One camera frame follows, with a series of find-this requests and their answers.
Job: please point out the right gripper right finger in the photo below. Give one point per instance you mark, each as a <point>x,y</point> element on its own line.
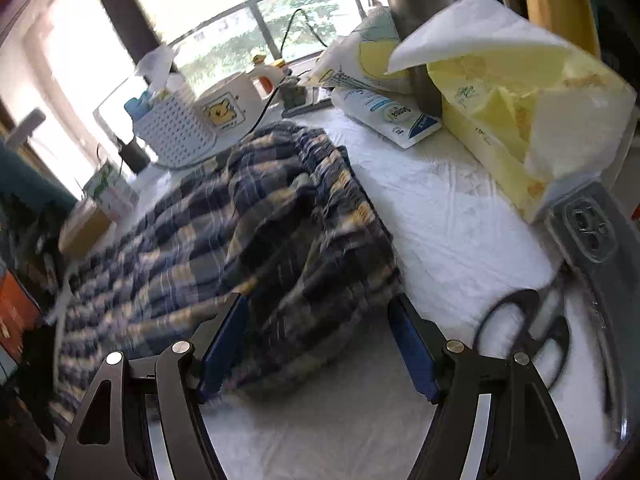
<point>495,417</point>

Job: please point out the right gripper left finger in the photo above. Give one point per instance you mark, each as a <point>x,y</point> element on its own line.
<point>110,435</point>

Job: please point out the plaid flannel pants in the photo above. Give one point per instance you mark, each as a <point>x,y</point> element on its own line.
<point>279,219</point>

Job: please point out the black scissors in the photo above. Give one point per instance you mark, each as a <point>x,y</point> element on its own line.
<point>540,319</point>

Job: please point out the beige lidded food container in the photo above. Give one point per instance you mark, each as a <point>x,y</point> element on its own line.
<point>82,229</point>

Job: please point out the smartphone in clear case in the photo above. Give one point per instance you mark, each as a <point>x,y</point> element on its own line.
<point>601,246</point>

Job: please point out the green white milk carton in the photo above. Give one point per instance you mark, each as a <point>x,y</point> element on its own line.
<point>113,195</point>

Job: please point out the teal curtain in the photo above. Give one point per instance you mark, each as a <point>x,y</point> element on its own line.
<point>31,188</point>

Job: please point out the white perforated storage basket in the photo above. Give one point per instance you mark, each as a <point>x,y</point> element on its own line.
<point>175,130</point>

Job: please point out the yellow tissue box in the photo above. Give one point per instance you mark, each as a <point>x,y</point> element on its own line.
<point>540,114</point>

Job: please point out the white lotion tube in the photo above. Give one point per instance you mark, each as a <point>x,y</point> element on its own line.
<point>399,123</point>

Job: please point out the white cartoon bear mug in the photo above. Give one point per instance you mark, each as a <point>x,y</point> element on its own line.
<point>233,105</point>

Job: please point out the white plastic bag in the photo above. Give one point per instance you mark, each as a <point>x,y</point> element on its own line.
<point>155,67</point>

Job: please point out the small duck bottle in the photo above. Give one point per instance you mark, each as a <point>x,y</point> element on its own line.
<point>267,75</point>

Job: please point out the yellow white snack packet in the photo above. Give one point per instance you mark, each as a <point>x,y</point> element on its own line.
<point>360,60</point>

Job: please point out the yellow curtain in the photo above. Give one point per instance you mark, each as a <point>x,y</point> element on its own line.
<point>572,20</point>

